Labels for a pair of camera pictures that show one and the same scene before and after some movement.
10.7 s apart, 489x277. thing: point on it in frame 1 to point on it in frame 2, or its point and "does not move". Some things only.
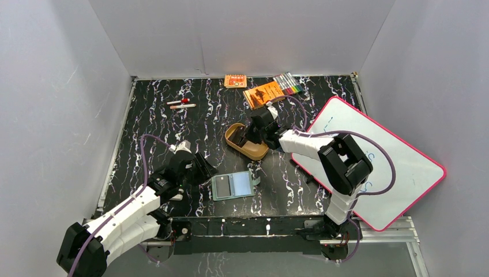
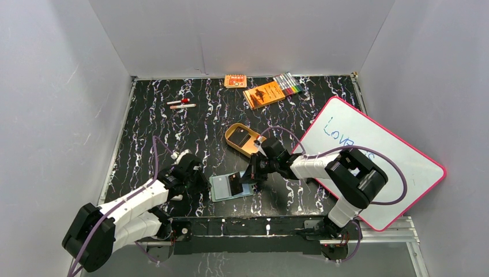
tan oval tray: [249, 149] does not move
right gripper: [249, 135] to [252, 174]
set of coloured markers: [288, 84] does not move
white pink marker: [182, 106] does not move
